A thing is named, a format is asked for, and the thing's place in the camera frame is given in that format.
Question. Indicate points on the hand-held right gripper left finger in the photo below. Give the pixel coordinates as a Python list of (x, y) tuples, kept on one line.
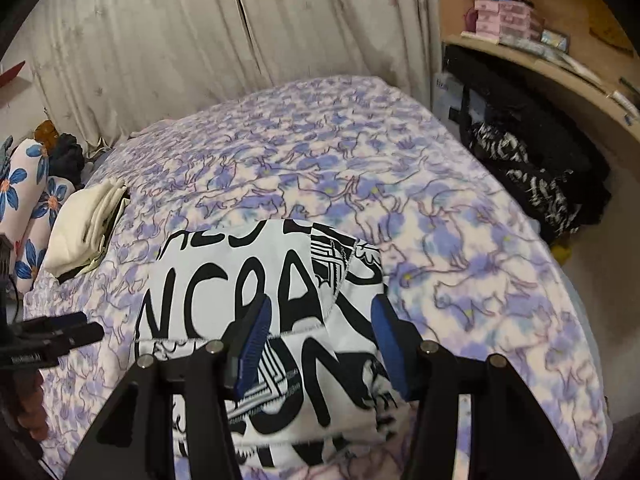
[(255, 340)]

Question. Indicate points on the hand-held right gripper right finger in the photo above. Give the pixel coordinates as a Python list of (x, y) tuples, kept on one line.
[(390, 340)]

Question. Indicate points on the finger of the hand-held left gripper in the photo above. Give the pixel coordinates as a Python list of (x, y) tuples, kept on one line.
[(75, 337), (55, 322)]

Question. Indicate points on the white black printed garment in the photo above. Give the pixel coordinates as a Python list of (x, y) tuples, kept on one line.
[(200, 285)]

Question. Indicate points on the person's left hand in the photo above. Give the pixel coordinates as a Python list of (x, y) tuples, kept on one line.
[(32, 410)]

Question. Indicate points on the cream folded cloth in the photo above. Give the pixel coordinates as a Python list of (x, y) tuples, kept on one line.
[(80, 220)]

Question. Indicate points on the dark cloth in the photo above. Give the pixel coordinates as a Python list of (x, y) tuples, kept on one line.
[(67, 157)]

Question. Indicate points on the purple floral blanket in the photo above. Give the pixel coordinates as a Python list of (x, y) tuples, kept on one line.
[(350, 160)]

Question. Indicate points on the brown cloth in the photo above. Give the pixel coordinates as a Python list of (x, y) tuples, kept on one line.
[(46, 132)]

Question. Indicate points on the black white patterned cloth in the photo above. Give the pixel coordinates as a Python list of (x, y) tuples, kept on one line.
[(530, 175)]

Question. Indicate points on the red shelf board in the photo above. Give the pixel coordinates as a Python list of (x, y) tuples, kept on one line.
[(10, 75)]

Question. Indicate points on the white box with blue print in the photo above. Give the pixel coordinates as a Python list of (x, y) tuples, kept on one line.
[(446, 95)]

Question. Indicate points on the black cloth pile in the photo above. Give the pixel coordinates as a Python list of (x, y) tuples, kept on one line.
[(575, 150)]

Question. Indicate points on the beige curtain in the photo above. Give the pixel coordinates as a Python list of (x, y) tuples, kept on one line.
[(150, 35)]

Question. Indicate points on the wooden shelf unit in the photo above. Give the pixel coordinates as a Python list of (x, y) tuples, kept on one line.
[(575, 62)]

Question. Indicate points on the white tube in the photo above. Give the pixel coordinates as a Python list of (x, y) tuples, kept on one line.
[(622, 100)]

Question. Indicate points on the stack of pink boxes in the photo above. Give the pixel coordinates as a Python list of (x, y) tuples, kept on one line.
[(507, 20)]

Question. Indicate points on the small pale blue box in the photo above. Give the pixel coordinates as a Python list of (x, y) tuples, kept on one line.
[(556, 40)]

